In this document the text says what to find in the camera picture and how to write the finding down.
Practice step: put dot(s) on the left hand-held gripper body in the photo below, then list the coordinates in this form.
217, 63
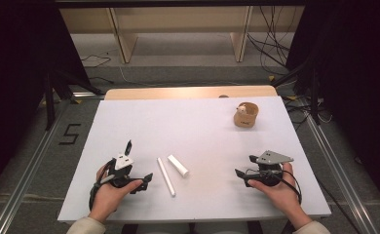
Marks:
123, 161

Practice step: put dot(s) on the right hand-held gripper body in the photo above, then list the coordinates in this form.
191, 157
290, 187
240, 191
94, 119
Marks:
272, 157

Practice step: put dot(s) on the long thin white pen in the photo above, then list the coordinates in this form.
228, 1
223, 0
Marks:
166, 177

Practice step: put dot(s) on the short thick white pen cap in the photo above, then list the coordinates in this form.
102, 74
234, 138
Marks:
178, 166

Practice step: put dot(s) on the wooden pen holder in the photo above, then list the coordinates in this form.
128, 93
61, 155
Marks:
246, 121

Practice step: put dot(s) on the person's right hand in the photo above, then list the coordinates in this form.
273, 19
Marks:
282, 195

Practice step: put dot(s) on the person's left hand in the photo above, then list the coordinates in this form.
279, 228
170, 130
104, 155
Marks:
108, 198

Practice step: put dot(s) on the small white figure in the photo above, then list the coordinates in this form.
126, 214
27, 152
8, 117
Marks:
242, 109

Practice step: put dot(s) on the yellow floor tape piece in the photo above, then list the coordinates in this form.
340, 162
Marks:
271, 78
292, 97
77, 101

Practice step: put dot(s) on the white foam board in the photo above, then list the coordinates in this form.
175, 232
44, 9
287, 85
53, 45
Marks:
194, 130

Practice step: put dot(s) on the light wooden table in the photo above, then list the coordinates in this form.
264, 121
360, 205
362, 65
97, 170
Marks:
178, 92

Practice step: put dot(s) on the black metal stand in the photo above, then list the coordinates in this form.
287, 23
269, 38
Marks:
314, 94
50, 100

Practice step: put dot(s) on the black curtain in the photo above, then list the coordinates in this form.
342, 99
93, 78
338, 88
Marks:
357, 81
16, 81

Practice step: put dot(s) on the aluminium floor rail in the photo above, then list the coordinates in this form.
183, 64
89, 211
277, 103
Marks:
19, 195
340, 175

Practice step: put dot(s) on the light wooden desk frame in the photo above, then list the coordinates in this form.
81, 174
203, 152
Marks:
178, 19

